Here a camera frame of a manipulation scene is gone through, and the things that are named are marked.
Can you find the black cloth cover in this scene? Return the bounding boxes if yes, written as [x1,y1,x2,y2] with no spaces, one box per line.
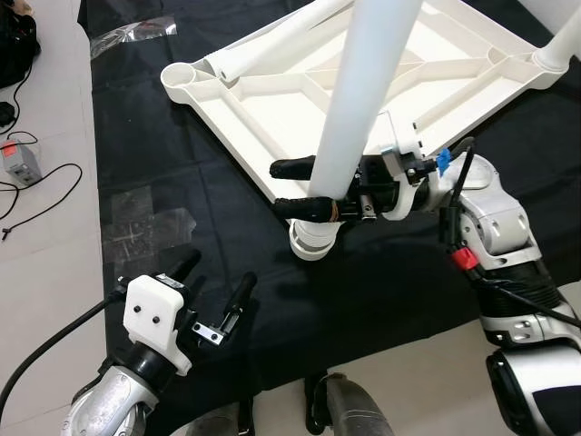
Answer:
[77,0,581,432]

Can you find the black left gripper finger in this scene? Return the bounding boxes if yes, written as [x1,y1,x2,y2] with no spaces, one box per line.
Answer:
[168,250,203,288]
[222,271,261,321]

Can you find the red cable clip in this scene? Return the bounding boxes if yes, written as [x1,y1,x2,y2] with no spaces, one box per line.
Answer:
[451,248,480,272]

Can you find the grey robot right foot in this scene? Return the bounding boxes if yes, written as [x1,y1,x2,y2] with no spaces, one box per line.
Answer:
[304,372,396,436]

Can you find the black floor cable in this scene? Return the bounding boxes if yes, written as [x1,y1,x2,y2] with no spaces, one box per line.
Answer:
[0,132,84,242]

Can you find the white plastic table top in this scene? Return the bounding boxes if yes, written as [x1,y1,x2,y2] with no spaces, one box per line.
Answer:
[162,0,568,262]

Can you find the clear tape patch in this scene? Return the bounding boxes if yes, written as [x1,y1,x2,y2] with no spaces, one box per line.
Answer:
[100,186,199,269]

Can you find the clear plastic wrapper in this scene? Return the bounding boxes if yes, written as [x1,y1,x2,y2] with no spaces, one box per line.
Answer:
[89,16,178,60]

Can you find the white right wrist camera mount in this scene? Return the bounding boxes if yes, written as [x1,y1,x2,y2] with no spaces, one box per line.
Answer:
[377,112,442,220]

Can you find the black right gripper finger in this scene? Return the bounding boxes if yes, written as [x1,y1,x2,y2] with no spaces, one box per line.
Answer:
[274,195,360,223]
[271,156,318,182]

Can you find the grey small charger box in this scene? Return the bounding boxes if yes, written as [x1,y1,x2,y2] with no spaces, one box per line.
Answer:
[0,141,42,190]

